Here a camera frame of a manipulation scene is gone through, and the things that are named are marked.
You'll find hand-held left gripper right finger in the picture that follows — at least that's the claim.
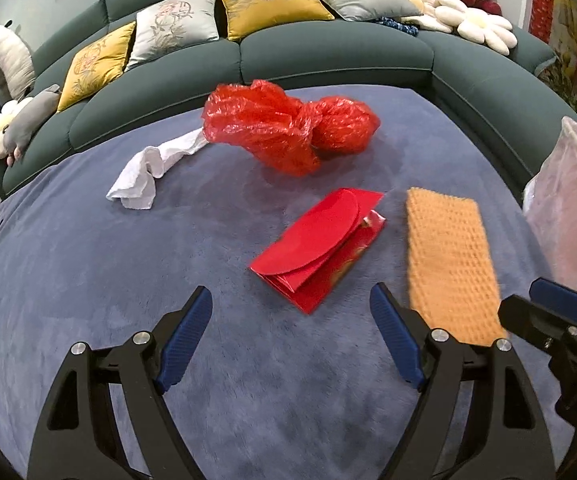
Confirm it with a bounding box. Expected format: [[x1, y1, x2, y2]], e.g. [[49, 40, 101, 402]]
[[370, 281, 555, 480]]

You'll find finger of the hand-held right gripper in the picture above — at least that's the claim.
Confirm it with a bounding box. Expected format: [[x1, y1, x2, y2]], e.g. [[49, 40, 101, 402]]
[[529, 277, 577, 328], [497, 295, 577, 359]]

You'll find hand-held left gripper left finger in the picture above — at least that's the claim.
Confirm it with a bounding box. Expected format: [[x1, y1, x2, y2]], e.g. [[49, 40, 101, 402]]
[[27, 285, 214, 480]]

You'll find orange foam net sleeve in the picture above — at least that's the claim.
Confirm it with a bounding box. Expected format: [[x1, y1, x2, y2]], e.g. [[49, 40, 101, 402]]
[[405, 186, 509, 350]]

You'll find white lined trash bin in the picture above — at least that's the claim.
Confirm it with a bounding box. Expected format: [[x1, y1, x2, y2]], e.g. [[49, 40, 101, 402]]
[[521, 116, 577, 293]]

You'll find red paper envelope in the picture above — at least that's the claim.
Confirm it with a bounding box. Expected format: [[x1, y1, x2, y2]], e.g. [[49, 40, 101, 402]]
[[248, 187, 387, 316]]

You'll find blue plush table cloth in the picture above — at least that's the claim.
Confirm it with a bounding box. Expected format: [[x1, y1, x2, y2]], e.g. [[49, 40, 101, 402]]
[[0, 82, 569, 480]]

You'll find white crumpled tissue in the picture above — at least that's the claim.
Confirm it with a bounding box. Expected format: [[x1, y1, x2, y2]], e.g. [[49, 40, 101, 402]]
[[106, 127, 212, 211]]

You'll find red plastic bag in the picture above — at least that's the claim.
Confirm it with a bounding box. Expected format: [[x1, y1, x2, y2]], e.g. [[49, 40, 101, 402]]
[[202, 79, 380, 177]]

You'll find grey animal plush toy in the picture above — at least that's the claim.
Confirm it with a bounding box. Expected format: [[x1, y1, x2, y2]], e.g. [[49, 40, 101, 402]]
[[4, 85, 62, 167]]

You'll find green curved sofa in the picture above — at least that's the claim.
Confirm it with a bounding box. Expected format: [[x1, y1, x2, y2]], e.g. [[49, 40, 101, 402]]
[[0, 0, 577, 208]]

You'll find yellow embroidered cushion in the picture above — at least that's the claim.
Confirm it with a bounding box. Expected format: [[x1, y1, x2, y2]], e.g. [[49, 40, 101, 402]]
[[216, 0, 336, 42], [57, 21, 136, 113]]

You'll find white panda plush toy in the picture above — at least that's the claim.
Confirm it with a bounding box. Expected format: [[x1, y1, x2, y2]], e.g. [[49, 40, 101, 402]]
[[0, 20, 36, 101]]

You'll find red wall hanging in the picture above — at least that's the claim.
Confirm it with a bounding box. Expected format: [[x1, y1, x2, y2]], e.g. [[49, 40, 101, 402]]
[[529, 0, 557, 43]]

